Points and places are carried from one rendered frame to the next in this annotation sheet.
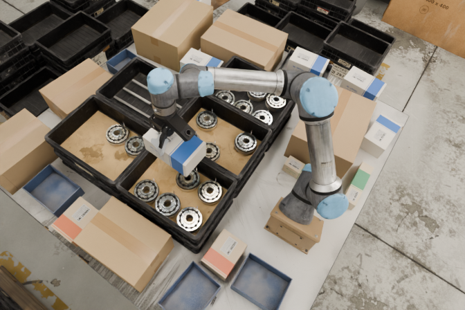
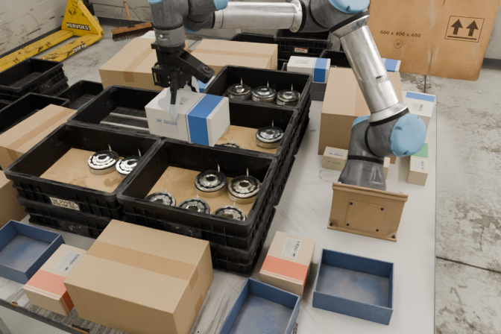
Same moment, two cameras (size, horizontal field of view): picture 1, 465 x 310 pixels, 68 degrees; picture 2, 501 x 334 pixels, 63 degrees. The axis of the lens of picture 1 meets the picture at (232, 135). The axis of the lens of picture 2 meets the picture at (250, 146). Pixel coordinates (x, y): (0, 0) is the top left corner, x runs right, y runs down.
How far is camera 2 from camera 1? 0.65 m
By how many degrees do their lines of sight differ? 22
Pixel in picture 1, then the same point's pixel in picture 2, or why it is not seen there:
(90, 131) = (65, 168)
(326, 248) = (417, 229)
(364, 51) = not seen: hidden behind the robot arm
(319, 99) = not seen: outside the picture
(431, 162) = (479, 172)
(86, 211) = (75, 257)
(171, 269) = (218, 306)
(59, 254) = not seen: outside the picture
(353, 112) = not seen: hidden behind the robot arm
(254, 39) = (243, 54)
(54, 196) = (21, 263)
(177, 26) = (152, 59)
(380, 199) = (443, 221)
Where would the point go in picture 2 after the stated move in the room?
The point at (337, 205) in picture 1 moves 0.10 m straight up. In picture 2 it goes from (413, 130) to (421, 98)
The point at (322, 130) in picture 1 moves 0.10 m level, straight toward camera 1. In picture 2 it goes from (363, 34) to (361, 48)
